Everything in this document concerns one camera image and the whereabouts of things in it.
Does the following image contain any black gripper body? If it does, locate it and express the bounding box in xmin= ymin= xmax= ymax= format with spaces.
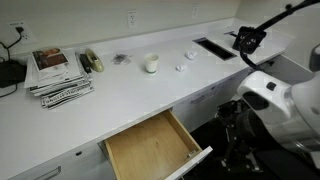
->
xmin=237 ymin=107 xmax=270 ymax=144

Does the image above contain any white drawer with wooden inside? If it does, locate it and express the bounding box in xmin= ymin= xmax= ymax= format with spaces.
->
xmin=102 ymin=108 xmax=214 ymax=180

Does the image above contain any open white cabinet door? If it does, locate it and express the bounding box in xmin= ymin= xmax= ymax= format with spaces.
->
xmin=262 ymin=54 xmax=316 ymax=85

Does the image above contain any white closed drawer with keyhole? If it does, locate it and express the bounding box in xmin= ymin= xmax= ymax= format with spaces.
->
xmin=7 ymin=141 xmax=113 ymax=180

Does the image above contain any black perforated robot table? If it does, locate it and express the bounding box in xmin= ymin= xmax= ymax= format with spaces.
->
xmin=185 ymin=113 xmax=320 ymax=180

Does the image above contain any closed white cabinet door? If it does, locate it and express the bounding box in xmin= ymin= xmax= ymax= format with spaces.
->
xmin=217 ymin=67 xmax=252 ymax=102

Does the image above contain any crumpled white paper ball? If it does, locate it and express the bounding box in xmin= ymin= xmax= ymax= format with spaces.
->
xmin=175 ymin=62 xmax=188 ymax=73
xmin=183 ymin=49 xmax=198 ymax=61

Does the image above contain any white paper cup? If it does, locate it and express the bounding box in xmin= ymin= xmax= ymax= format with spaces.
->
xmin=143 ymin=52 xmax=160 ymax=75

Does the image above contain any pile of metal paper clips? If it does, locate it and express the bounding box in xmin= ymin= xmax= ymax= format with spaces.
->
xmin=111 ymin=52 xmax=133 ymax=66

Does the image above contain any black stapler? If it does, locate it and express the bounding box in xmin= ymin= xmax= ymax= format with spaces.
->
xmin=78 ymin=53 xmax=93 ymax=75

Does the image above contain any magazine with black-white patterned edge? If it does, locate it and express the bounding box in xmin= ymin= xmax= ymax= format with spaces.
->
xmin=40 ymin=81 xmax=95 ymax=111

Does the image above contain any stack of white magazines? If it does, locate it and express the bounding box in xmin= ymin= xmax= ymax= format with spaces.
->
xmin=23 ymin=49 xmax=93 ymax=98

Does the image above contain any magazine with brown photo cover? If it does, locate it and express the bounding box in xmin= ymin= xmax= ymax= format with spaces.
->
xmin=31 ymin=47 xmax=70 ymax=82

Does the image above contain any flat rectangular box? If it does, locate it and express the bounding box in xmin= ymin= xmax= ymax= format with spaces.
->
xmin=0 ymin=59 xmax=28 ymax=90

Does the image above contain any silver drawer handle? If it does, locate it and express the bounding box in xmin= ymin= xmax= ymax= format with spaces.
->
xmin=189 ymin=93 xmax=208 ymax=105
xmin=32 ymin=165 xmax=63 ymax=180

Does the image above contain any white wall outlet with plug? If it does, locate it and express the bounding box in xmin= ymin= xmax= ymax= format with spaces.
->
xmin=6 ymin=20 xmax=35 ymax=44

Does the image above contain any black power cord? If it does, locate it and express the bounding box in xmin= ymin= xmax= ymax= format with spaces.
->
xmin=0 ymin=26 xmax=26 ymax=100

